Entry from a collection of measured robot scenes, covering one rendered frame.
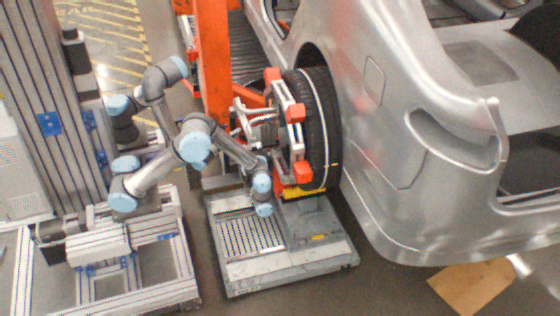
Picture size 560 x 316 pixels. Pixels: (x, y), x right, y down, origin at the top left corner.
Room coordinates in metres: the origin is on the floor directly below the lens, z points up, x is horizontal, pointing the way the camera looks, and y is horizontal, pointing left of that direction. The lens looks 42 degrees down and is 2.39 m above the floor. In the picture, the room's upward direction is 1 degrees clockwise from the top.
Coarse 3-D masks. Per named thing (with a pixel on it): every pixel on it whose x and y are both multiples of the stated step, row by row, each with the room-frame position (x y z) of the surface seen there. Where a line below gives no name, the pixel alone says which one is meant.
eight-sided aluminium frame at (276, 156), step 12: (276, 84) 2.03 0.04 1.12; (264, 96) 2.19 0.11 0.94; (288, 96) 1.92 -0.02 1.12; (288, 132) 1.77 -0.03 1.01; (300, 132) 1.76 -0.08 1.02; (300, 144) 1.72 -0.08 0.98; (276, 156) 2.04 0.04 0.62; (300, 156) 1.71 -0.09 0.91; (276, 168) 1.96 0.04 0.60; (288, 168) 1.94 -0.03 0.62; (288, 180) 1.75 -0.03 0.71
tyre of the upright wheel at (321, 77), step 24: (288, 72) 2.09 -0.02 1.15; (312, 72) 2.06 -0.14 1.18; (312, 96) 1.88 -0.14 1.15; (336, 96) 1.89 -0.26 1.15; (312, 120) 1.77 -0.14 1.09; (336, 120) 1.79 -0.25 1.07; (312, 144) 1.70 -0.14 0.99; (336, 144) 1.72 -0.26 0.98; (312, 168) 1.67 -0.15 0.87; (336, 168) 1.70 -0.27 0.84
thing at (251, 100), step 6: (234, 84) 2.47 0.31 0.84; (234, 90) 2.37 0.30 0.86; (240, 90) 2.44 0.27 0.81; (246, 90) 2.49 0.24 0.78; (234, 96) 2.37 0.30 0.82; (240, 96) 2.38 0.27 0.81; (246, 96) 2.39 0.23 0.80; (252, 96) 2.45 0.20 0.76; (258, 96) 2.51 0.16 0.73; (246, 102) 2.39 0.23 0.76; (252, 102) 2.40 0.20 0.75; (258, 102) 2.41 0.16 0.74; (270, 102) 2.51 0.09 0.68; (252, 108) 2.40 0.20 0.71; (252, 114) 2.38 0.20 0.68; (258, 114) 2.39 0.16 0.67; (276, 120) 2.43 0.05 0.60; (240, 126) 2.35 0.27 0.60; (252, 126) 2.38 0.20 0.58; (240, 132) 2.35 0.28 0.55
